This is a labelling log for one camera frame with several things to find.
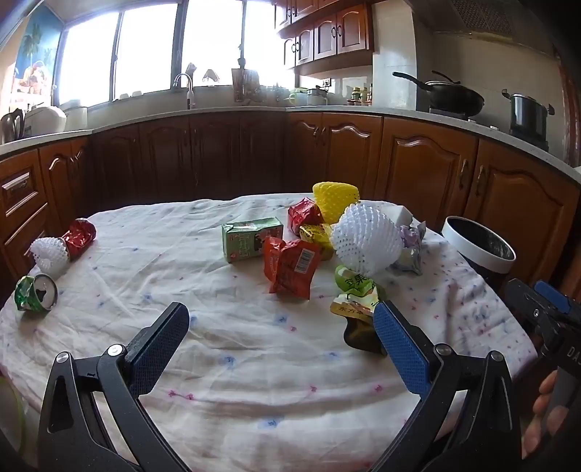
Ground wall poster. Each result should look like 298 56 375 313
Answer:
11 7 60 96

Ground crushed green can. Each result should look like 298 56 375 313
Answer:
15 273 59 313

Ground orange-red snack packet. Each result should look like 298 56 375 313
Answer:
263 236 321 300

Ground white-rimmed black trash bin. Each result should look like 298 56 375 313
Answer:
441 216 517 291

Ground black wok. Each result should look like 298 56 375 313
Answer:
393 70 485 118

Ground steel cooking pot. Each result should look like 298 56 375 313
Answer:
501 89 555 137

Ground wooden wall cabinets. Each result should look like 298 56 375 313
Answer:
275 0 375 76

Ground gold snack wrapper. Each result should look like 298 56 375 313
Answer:
300 222 336 261

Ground large white foam fruit net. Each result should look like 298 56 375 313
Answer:
330 203 405 276

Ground green snack pouch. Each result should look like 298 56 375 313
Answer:
330 264 387 355

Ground white rice cooker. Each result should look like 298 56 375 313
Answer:
23 105 67 136

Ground purple silver snack wrapper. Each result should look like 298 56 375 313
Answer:
393 221 427 276

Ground person's right hand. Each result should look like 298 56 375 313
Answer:
522 370 559 459

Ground grey kitchen countertop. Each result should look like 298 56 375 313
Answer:
0 103 581 182

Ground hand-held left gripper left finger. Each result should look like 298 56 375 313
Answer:
37 302 190 472

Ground white round appliance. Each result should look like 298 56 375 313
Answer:
61 105 88 130

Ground white dotted tablecloth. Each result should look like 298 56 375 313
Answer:
0 193 539 472

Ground chrome faucet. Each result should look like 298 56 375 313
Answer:
173 73 197 110

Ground steel kettle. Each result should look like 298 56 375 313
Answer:
0 109 25 143

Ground small red snack wrapper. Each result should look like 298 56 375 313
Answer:
288 197 324 236

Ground yellow foam fruit net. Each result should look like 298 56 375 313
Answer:
313 182 361 223

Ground kitchen window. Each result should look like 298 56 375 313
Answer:
59 0 284 107

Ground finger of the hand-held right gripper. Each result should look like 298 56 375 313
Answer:
534 280 581 318
505 278 553 339

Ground small white foam fruit net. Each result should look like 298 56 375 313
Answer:
29 237 70 277

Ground shiny red foil wrapper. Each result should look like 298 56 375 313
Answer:
61 218 97 263

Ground white milk carton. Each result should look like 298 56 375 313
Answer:
383 204 414 228

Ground gas stove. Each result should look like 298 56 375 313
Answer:
429 106 550 150

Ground range hood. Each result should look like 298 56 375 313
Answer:
431 0 557 46

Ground brown packet on windowsill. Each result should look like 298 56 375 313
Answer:
231 58 261 104

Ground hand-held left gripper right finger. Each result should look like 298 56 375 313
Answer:
370 300 523 472

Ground wooden base cabinets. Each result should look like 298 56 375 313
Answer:
0 109 581 309

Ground green drink carton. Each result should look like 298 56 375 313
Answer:
222 216 284 263

